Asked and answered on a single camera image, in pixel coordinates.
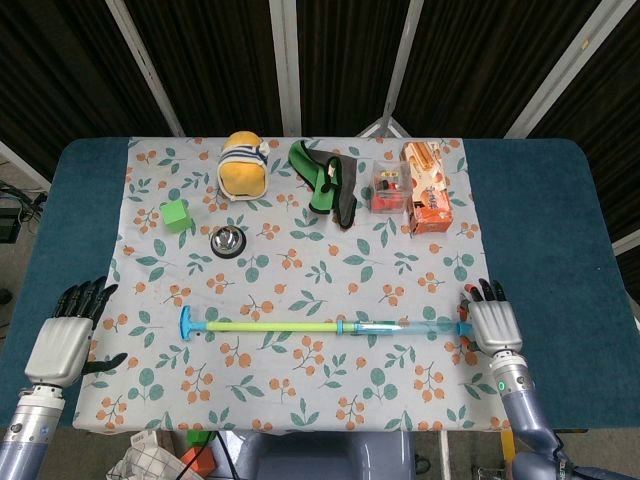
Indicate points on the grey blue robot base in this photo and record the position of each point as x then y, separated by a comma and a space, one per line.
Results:
325, 457

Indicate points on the clear box with red pieces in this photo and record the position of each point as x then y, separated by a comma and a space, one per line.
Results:
389, 192

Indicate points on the small metal bowl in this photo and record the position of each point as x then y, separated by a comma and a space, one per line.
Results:
227, 241

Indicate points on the floral tablecloth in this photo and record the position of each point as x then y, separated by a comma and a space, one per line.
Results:
300, 390

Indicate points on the green block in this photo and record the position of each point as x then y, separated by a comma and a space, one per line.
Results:
197, 440

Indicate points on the green grey fabric glove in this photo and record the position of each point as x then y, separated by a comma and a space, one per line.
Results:
322, 195

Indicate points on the yellow plush pouch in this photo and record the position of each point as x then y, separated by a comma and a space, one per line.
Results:
242, 175

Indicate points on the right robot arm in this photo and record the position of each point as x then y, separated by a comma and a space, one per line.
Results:
525, 410

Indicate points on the white checked cloth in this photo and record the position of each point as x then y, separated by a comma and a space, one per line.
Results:
145, 465

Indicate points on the green cube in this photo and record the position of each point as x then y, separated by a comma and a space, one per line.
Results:
175, 216

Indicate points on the white partition frame post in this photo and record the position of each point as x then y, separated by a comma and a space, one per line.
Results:
286, 65
565, 70
402, 60
145, 65

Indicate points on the black power box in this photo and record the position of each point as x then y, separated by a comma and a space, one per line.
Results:
7, 225

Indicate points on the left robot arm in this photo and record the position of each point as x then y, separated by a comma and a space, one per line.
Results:
30, 435

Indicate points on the right silver robot hand orange fingertips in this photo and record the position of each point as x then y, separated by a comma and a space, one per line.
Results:
495, 327

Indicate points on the orange block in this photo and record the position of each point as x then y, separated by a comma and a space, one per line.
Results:
200, 462

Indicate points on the orange snack box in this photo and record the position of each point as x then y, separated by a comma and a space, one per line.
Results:
430, 200

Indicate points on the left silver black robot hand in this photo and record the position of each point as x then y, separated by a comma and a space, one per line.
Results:
60, 350

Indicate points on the white table leg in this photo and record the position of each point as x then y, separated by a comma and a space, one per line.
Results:
444, 455

